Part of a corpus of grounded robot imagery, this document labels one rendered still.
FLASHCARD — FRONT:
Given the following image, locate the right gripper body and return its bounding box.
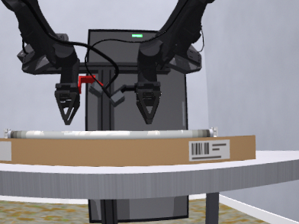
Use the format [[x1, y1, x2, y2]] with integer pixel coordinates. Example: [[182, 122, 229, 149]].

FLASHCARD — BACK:
[[55, 69, 95, 102]]

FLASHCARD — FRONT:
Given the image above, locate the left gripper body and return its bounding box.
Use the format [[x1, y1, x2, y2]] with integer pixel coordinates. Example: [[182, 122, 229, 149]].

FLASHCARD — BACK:
[[111, 69, 160, 96]]

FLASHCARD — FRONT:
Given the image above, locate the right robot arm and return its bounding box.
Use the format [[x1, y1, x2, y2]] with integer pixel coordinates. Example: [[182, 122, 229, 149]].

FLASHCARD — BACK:
[[1, 0, 104, 98]]

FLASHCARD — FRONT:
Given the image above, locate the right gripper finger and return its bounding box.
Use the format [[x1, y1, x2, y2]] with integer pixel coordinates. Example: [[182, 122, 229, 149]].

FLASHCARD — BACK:
[[54, 92, 78, 120], [61, 102, 80, 125]]

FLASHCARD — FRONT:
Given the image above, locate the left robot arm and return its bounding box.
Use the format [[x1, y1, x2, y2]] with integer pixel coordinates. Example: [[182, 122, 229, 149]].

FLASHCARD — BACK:
[[110, 0, 215, 107]]

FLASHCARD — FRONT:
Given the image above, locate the fluorescent tube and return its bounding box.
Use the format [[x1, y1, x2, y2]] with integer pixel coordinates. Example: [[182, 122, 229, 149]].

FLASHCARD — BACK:
[[8, 130, 213, 139]]

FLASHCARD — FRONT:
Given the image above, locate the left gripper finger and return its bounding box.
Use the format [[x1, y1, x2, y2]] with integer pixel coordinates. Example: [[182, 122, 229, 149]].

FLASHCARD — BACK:
[[137, 91, 161, 119], [137, 101, 154, 124]]

